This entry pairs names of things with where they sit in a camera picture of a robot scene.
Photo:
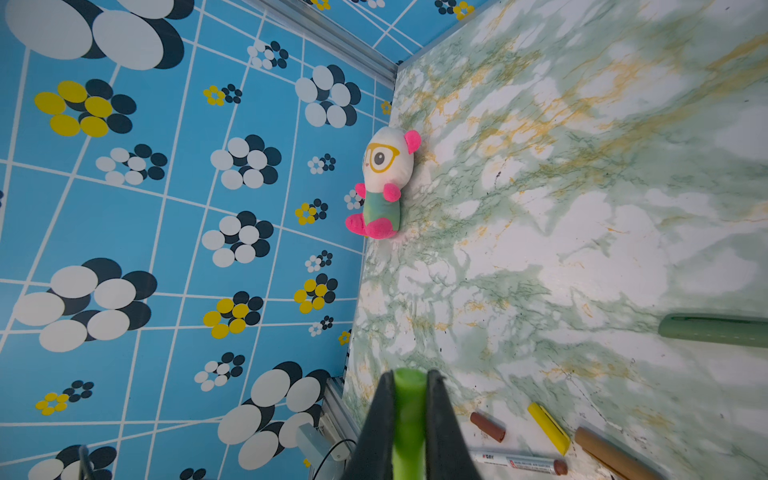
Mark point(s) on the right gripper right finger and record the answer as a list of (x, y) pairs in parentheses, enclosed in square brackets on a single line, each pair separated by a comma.
[(447, 456)]

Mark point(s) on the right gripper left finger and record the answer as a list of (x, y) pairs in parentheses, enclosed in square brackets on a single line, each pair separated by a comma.
[(373, 453)]

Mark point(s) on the light green pen cap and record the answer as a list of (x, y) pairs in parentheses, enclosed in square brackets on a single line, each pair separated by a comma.
[(410, 423)]

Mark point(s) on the dark brown pen cap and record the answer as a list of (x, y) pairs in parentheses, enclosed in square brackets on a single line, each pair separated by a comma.
[(488, 426)]

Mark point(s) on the yellow pen cap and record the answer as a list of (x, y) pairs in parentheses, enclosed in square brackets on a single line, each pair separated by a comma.
[(554, 432)]

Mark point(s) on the white pen brown tip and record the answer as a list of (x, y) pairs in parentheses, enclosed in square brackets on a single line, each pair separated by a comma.
[(550, 466)]

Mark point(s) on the tan brown pen cap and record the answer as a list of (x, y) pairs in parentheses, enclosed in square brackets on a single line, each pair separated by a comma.
[(613, 458)]

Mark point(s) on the dark green pen cap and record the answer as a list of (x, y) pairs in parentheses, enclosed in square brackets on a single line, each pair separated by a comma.
[(729, 330)]

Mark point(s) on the white pink plush toy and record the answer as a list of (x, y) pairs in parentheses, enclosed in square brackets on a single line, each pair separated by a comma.
[(388, 165)]

